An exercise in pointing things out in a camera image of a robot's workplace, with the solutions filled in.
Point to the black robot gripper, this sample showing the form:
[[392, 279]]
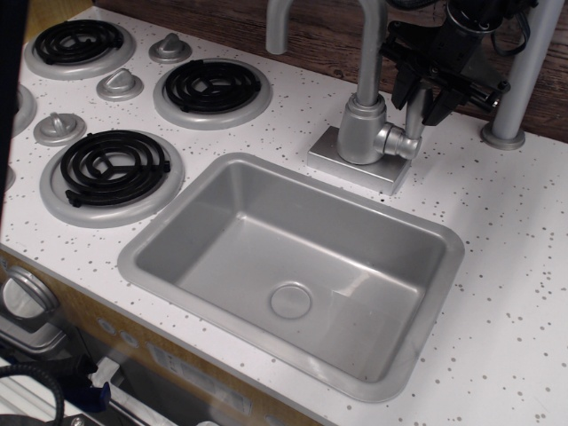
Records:
[[450, 57]]

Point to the silver faucet lever handle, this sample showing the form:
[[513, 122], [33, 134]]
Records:
[[406, 142]]

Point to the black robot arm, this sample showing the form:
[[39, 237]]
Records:
[[490, 15]]

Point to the silver toy faucet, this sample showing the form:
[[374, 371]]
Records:
[[349, 151]]

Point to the grey support pole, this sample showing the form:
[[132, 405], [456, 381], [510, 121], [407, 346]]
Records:
[[505, 132]]

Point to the grey toy sink basin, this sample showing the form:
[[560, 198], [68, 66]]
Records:
[[344, 289]]

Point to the back right stove burner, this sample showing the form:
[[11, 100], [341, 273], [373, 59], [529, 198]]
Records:
[[212, 94]]

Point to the grey stove knob top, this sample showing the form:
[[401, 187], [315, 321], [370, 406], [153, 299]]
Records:
[[171, 49]]

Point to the grey stove knob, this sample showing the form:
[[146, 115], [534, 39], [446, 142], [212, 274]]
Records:
[[171, 49], [59, 129], [122, 85]]

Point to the grey stove knob middle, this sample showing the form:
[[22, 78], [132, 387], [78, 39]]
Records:
[[122, 85]]

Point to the front right stove burner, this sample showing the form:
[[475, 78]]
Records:
[[111, 178]]

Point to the back left stove burner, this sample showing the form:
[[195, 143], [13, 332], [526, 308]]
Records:
[[79, 49]]

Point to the grey stove knob lower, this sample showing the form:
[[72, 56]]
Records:
[[59, 129]]

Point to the left edge stove burner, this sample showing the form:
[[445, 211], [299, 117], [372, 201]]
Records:
[[26, 110]]

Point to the grey stove knob edge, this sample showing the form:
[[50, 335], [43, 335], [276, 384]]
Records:
[[10, 178]]

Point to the silver oven dial knob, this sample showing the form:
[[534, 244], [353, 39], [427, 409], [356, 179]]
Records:
[[25, 300]]

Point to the blue clamp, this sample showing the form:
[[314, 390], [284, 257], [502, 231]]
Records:
[[97, 399]]

